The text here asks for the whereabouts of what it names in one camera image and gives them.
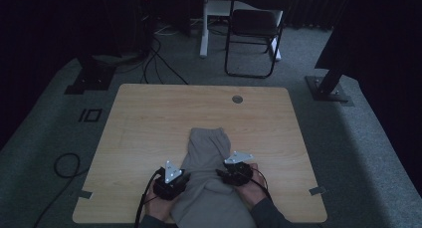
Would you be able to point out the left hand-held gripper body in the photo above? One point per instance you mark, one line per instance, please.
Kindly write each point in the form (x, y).
(169, 184)

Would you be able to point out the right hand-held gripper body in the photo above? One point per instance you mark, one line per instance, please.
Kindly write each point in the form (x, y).
(237, 173)

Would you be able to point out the grey sweatpants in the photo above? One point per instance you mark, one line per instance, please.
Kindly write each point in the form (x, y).
(209, 175)

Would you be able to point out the person's right hand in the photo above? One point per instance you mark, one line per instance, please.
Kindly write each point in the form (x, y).
(252, 188)

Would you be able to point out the person's left hand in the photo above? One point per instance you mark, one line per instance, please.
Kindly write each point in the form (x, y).
(159, 206)

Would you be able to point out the grey table grommet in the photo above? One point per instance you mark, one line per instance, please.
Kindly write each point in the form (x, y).
(237, 99)

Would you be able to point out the grey tape strip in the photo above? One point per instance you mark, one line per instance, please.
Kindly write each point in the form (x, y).
(317, 190)
(85, 194)

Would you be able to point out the black floor tape marking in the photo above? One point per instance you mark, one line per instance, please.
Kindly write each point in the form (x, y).
(90, 115)

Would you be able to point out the black flat stand base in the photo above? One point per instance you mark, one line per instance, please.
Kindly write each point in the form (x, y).
(91, 77)

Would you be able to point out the black folding chair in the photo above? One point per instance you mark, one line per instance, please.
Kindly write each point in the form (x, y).
(253, 25)

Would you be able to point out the dark equipment rack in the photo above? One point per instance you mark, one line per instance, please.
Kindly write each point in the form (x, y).
(144, 19)

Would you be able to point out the black stand base with post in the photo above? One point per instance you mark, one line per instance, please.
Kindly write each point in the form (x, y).
(326, 88)

